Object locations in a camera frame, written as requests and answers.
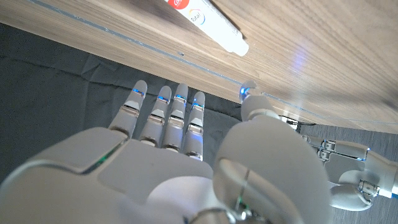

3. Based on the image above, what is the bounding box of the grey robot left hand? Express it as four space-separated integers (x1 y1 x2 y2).
300 134 398 212

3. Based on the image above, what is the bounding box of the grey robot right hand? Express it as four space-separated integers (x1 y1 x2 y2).
0 80 332 224

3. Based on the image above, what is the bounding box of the white toothpaste tube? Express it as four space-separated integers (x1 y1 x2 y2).
164 0 250 57

